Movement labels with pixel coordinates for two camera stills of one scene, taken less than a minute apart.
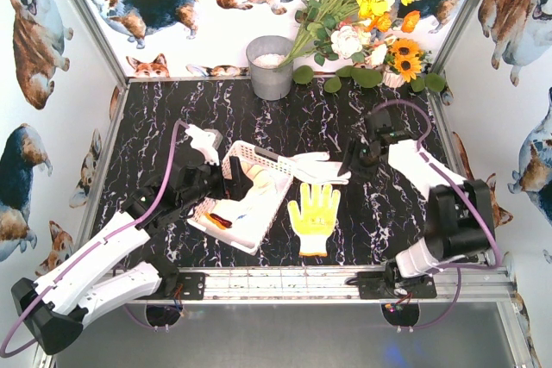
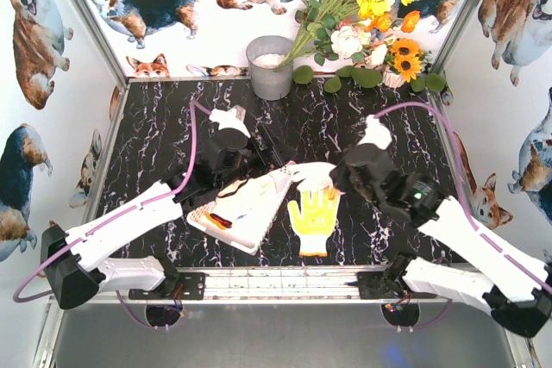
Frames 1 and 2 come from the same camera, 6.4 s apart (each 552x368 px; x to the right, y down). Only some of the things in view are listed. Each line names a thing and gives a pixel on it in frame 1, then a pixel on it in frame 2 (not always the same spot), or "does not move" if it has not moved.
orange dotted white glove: (314, 221) does not move
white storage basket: (245, 222) does not move
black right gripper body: (360, 156) → (342, 171)
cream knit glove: (220, 222) does not move
